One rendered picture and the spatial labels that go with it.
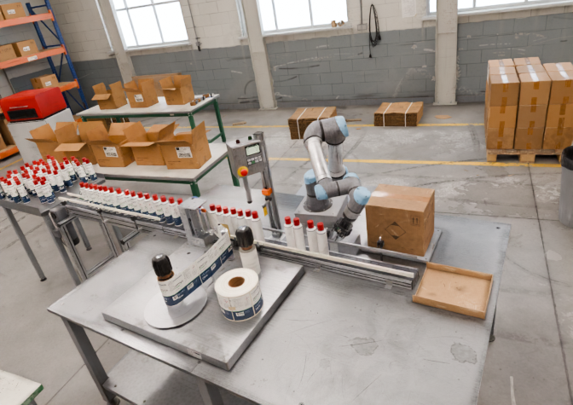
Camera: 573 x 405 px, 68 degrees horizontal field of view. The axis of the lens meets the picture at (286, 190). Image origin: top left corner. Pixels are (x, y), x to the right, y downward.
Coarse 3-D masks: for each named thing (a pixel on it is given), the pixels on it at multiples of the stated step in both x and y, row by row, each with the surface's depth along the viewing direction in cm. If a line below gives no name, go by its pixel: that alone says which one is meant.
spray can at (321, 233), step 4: (320, 224) 214; (320, 228) 214; (316, 232) 216; (320, 232) 215; (324, 232) 215; (320, 236) 216; (324, 236) 216; (320, 240) 217; (324, 240) 217; (320, 244) 218; (324, 244) 218; (320, 248) 219; (324, 248) 219; (320, 252) 221; (324, 252) 220; (328, 252) 222
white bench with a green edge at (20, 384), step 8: (0, 376) 193; (8, 376) 193; (16, 376) 192; (0, 384) 189; (8, 384) 189; (16, 384) 188; (24, 384) 187; (32, 384) 186; (40, 384) 186; (0, 392) 185; (8, 392) 184; (16, 392) 184; (24, 392) 183; (32, 392) 182; (0, 400) 181; (8, 400) 181; (16, 400) 180; (24, 400) 179; (32, 400) 187
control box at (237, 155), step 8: (232, 144) 224; (240, 144) 223; (248, 144) 224; (232, 152) 222; (240, 152) 223; (232, 160) 227; (240, 160) 225; (232, 168) 233; (240, 168) 227; (248, 168) 229; (256, 168) 231; (264, 168) 233; (240, 176) 229
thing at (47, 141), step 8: (40, 128) 467; (48, 128) 474; (56, 128) 480; (64, 128) 452; (72, 128) 462; (32, 136) 458; (40, 136) 465; (48, 136) 473; (56, 136) 444; (64, 136) 453; (72, 136) 464; (40, 144) 458; (48, 144) 454; (56, 144) 448; (40, 152) 464; (48, 152) 460; (56, 152) 455
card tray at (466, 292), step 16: (432, 272) 207; (448, 272) 205; (464, 272) 201; (480, 272) 197; (432, 288) 197; (448, 288) 196; (464, 288) 194; (480, 288) 192; (432, 304) 187; (448, 304) 183; (464, 304) 185; (480, 304) 184
